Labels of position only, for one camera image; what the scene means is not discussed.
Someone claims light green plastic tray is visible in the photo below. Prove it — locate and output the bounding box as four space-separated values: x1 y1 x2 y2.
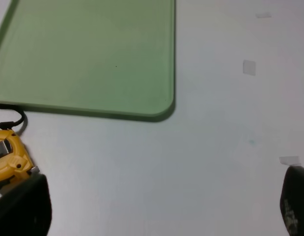
0 0 175 121

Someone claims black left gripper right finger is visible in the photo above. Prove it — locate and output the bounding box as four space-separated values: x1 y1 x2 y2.
280 166 304 236

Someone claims clear tape piece near tray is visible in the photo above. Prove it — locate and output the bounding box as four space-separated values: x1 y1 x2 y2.
243 59 256 76

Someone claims clear tape piece under shorts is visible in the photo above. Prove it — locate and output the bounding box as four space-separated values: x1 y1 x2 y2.
279 156 301 166

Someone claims yellow tape measure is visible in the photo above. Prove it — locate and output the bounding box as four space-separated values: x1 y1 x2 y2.
0 104 39 189

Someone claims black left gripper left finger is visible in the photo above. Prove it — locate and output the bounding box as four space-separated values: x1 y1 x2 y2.
0 174 52 236

